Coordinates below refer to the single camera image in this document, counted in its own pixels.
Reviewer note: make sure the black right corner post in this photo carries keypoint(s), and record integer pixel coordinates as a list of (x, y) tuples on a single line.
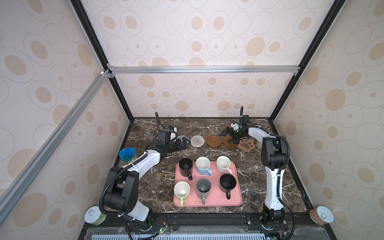
[(319, 37)]

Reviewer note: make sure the aluminium left side bar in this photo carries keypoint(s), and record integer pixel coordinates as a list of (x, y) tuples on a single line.
[(19, 186)]

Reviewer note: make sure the black mug front right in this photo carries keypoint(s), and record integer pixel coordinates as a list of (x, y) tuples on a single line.
[(227, 184)]

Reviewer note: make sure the grey mug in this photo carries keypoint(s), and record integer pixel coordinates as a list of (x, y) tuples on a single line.
[(203, 187)]

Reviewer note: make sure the black mug back left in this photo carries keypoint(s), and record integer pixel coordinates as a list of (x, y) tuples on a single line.
[(186, 168)]

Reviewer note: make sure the multicolour stitched white coaster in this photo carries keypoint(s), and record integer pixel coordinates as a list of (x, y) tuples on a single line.
[(197, 141)]

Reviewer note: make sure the green jar white lid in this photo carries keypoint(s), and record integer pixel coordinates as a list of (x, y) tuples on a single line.
[(94, 216)]

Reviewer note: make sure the pink white mug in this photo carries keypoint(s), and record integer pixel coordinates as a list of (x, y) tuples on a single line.
[(223, 165)]

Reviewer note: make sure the brown paw shaped coaster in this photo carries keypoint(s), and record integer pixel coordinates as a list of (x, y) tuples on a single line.
[(246, 145)]

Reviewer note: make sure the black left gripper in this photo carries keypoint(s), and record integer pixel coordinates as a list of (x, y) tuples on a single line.
[(184, 145)]

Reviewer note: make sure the aluminium back crossbar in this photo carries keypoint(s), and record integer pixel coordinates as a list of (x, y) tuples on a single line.
[(204, 69)]

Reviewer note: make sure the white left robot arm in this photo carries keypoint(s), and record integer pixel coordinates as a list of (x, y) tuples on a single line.
[(120, 196)]

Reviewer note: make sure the pink tray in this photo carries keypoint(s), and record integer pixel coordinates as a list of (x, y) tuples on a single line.
[(216, 197)]

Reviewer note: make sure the black corner frame post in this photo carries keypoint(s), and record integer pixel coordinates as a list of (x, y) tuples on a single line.
[(94, 40)]

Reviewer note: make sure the green white mug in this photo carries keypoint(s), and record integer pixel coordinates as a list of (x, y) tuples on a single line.
[(182, 190)]

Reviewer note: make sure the brown can white lid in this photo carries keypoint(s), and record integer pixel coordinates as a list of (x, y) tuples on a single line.
[(322, 215)]

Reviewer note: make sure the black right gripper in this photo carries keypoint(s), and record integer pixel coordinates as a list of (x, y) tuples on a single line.
[(232, 129)]

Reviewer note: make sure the black mug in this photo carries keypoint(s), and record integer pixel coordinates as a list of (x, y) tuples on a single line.
[(186, 168), (227, 184)]

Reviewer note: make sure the round brown wooden coaster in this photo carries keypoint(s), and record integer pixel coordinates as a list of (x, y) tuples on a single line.
[(227, 142)]

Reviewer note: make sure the blue lidded white cup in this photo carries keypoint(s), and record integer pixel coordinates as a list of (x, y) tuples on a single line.
[(128, 154)]

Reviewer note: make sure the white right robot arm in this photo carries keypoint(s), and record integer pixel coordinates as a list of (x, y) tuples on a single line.
[(275, 156)]

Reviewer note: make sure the light blue mug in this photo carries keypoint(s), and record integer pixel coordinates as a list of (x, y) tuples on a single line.
[(203, 166)]

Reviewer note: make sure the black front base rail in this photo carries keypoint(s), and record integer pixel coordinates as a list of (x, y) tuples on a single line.
[(208, 226)]

